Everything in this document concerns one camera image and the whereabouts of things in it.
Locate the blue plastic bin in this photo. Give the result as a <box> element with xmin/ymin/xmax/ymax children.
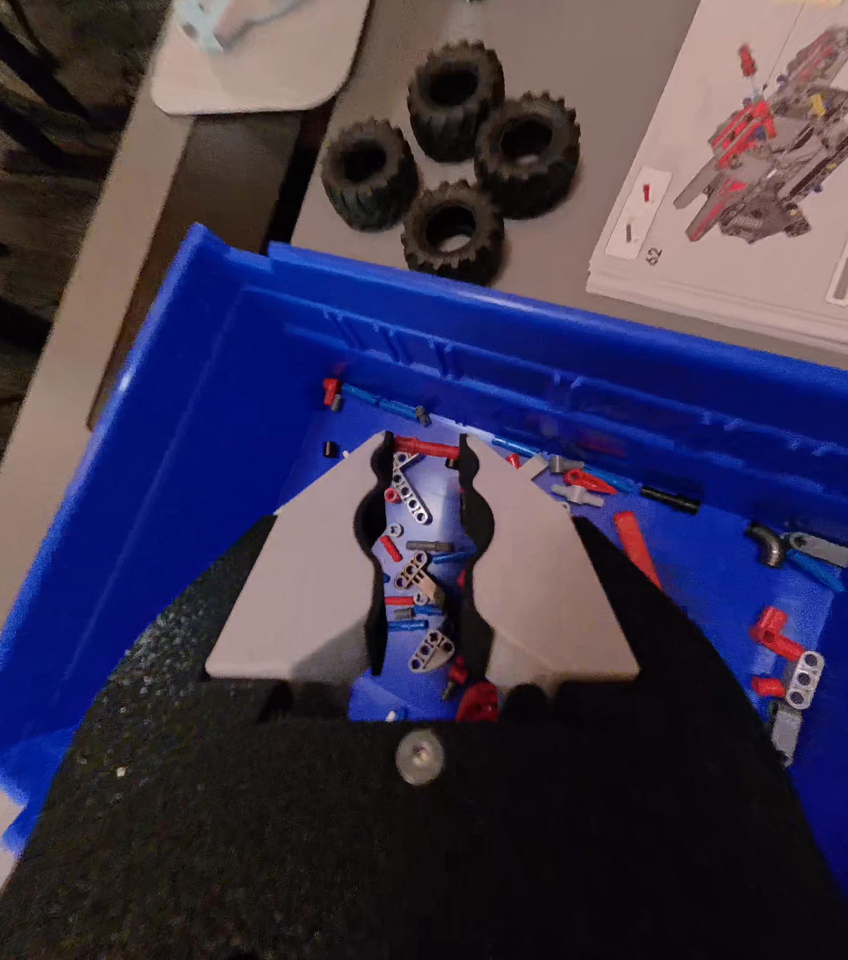
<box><xmin>0</xmin><ymin>221</ymin><xmax>848</xmax><ymax>946</ymax></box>

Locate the white instruction booklet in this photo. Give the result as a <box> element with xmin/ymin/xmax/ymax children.
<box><xmin>586</xmin><ymin>0</ymin><xmax>848</xmax><ymax>357</ymax></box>

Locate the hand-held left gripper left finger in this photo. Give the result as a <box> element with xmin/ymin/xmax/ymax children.
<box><xmin>205</xmin><ymin>429</ymin><xmax>397</xmax><ymax>687</ymax></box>

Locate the black rubber toy tyre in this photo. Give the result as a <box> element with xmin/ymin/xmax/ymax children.
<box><xmin>407</xmin><ymin>41</ymin><xmax>506</xmax><ymax>165</ymax></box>
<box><xmin>474</xmin><ymin>91</ymin><xmax>582</xmax><ymax>221</ymax></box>
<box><xmin>401</xmin><ymin>180</ymin><xmax>506</xmax><ymax>286</ymax></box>
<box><xmin>320</xmin><ymin>120</ymin><xmax>421</xmax><ymax>232</ymax></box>

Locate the pile of small brick parts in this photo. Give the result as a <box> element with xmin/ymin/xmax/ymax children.
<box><xmin>321</xmin><ymin>375</ymin><xmax>848</xmax><ymax>766</ymax></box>

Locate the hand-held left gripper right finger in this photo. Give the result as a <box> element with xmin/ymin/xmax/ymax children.
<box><xmin>456</xmin><ymin>432</ymin><xmax>642</xmax><ymax>690</ymax></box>

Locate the grey desk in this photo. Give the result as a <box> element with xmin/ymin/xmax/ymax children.
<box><xmin>0</xmin><ymin>0</ymin><xmax>848</xmax><ymax>676</ymax></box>

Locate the pale blue plastic piece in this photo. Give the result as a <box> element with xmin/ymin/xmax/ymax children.
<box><xmin>175</xmin><ymin>0</ymin><xmax>308</xmax><ymax>55</ymax></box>

